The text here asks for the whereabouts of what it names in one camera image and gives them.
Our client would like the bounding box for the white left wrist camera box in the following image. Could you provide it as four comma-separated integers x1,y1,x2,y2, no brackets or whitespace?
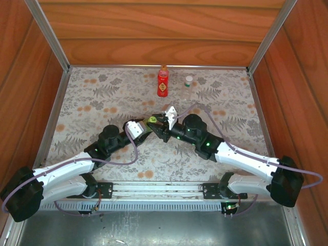
125,120,144,139

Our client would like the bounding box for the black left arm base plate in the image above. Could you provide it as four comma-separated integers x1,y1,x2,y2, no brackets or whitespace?
86,181,113,199

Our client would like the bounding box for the white slotted cable duct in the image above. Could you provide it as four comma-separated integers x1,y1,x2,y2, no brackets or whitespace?
27,201,284,212

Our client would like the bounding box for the floral patterned tablecloth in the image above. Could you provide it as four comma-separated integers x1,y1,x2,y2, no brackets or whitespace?
32,67,280,182

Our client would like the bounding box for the aluminium side rail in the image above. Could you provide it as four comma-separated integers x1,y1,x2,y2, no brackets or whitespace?
247,71,284,181
28,70,70,180

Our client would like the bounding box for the aluminium corner post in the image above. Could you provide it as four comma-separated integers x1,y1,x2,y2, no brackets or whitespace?
24,0,71,72
246,0,299,74

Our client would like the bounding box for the red plastic bottle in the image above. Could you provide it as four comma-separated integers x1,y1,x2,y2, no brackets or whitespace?
157,65,170,98

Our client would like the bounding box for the aluminium mounting rail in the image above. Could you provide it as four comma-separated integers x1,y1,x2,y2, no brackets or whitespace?
16,179,294,203

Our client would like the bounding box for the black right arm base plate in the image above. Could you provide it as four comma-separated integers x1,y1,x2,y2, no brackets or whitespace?
202,181,249,200

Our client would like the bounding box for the aluminium back bar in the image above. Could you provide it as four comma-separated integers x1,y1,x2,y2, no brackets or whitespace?
69,64,249,70

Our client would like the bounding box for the small black connector board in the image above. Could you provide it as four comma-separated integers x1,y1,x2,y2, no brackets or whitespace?
77,208,103,217
220,201,241,218

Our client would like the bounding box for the grey metal sheet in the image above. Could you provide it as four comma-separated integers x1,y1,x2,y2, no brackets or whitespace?
15,210,295,246

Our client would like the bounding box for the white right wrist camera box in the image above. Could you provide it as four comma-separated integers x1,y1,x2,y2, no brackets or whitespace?
165,105,178,130

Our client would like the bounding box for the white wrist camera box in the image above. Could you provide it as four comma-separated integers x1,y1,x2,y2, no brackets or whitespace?
125,120,144,139
165,105,178,130

